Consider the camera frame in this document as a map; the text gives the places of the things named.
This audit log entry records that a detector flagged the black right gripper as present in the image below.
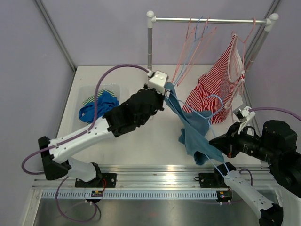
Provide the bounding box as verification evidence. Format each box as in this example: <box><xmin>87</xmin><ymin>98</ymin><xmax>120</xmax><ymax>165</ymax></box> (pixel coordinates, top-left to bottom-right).
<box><xmin>210</xmin><ymin>120</ymin><xmax>278</xmax><ymax>162</ymax></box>

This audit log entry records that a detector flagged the teal blue tank top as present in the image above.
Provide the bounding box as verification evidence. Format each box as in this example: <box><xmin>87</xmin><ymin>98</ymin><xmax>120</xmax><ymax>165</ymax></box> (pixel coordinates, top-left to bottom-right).
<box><xmin>165</xmin><ymin>82</ymin><xmax>224</xmax><ymax>165</ymax></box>

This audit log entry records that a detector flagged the green white striped tank top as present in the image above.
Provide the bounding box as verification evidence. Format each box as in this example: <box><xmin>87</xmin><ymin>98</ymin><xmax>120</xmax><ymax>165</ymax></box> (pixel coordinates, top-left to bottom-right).
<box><xmin>82</xmin><ymin>89</ymin><xmax>118</xmax><ymax>106</ymax></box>

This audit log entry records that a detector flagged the bright blue tank top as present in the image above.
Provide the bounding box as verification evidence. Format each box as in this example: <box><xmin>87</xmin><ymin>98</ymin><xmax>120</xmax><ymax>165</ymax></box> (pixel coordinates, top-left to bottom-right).
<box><xmin>79</xmin><ymin>91</ymin><xmax>119</xmax><ymax>124</ymax></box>

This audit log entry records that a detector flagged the pink plastic hanger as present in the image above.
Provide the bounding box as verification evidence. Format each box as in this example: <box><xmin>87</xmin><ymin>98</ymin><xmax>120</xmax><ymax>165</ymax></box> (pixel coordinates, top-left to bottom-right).
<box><xmin>176</xmin><ymin>17</ymin><xmax>217</xmax><ymax>86</ymax></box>
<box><xmin>172</xmin><ymin>18</ymin><xmax>195</xmax><ymax>84</ymax></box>
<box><xmin>231</xmin><ymin>17</ymin><xmax>257</xmax><ymax>96</ymax></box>

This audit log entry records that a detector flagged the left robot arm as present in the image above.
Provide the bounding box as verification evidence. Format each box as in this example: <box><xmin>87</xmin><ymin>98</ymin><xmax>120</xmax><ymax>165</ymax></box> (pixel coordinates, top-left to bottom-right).
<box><xmin>39</xmin><ymin>82</ymin><xmax>224</xmax><ymax>187</ymax></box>

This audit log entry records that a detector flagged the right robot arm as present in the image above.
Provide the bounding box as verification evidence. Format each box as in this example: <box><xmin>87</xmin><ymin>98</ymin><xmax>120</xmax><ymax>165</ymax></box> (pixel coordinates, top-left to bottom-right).
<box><xmin>209</xmin><ymin>120</ymin><xmax>301</xmax><ymax>226</ymax></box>

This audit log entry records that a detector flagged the red white striped tank top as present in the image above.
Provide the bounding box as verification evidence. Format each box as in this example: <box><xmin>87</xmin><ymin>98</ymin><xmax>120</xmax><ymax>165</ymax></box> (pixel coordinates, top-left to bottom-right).
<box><xmin>183</xmin><ymin>35</ymin><xmax>239</xmax><ymax>124</ymax></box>

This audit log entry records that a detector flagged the white plastic basket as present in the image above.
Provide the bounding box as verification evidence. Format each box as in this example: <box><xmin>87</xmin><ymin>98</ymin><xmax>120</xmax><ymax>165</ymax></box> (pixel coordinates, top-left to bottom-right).
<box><xmin>72</xmin><ymin>84</ymin><xmax>121</xmax><ymax>131</ymax></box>

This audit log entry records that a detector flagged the white metal clothes rack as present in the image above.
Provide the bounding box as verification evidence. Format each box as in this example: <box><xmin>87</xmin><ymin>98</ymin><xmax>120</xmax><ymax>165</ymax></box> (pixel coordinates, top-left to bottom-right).
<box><xmin>144</xmin><ymin>11</ymin><xmax>280</xmax><ymax>123</ymax></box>

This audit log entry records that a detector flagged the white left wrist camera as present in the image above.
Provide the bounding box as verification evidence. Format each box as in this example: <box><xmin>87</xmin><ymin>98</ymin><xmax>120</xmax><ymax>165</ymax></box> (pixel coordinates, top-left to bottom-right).
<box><xmin>147</xmin><ymin>70</ymin><xmax>168</xmax><ymax>94</ymax></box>

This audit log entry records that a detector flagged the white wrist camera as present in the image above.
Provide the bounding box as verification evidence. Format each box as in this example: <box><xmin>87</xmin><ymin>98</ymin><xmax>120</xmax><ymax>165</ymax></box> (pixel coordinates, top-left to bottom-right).
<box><xmin>147</xmin><ymin>70</ymin><xmax>168</xmax><ymax>94</ymax></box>
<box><xmin>234</xmin><ymin>106</ymin><xmax>255</xmax><ymax>130</ymax></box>

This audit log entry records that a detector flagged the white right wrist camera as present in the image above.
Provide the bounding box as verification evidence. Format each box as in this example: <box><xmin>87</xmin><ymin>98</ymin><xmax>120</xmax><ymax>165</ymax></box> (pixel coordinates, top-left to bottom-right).
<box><xmin>234</xmin><ymin>106</ymin><xmax>255</xmax><ymax>130</ymax></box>

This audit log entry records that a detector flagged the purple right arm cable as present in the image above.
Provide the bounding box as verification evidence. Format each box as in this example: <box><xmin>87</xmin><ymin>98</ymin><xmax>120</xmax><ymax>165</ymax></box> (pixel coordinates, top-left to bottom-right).
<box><xmin>250</xmin><ymin>107</ymin><xmax>301</xmax><ymax>122</ymax></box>

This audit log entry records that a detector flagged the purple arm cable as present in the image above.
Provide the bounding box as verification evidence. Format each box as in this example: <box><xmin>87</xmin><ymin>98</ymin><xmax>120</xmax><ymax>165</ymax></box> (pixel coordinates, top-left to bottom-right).
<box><xmin>250</xmin><ymin>107</ymin><xmax>301</xmax><ymax>122</ymax></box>
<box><xmin>21</xmin><ymin>64</ymin><xmax>151</xmax><ymax>221</ymax></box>

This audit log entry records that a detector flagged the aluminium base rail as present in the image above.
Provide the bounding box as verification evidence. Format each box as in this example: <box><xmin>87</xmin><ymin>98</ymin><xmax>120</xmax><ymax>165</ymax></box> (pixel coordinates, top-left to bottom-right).
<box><xmin>32</xmin><ymin>165</ymin><xmax>279</xmax><ymax>190</ymax></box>

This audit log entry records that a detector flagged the white slotted cable duct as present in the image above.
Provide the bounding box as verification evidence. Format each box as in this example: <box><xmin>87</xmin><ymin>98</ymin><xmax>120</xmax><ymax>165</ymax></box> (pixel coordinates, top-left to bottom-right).
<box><xmin>42</xmin><ymin>189</ymin><xmax>217</xmax><ymax>200</ymax></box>

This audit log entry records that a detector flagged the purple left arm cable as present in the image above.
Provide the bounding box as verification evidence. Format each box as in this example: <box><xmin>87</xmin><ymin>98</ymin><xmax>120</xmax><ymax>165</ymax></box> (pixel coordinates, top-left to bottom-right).
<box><xmin>21</xmin><ymin>64</ymin><xmax>151</xmax><ymax>221</ymax></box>

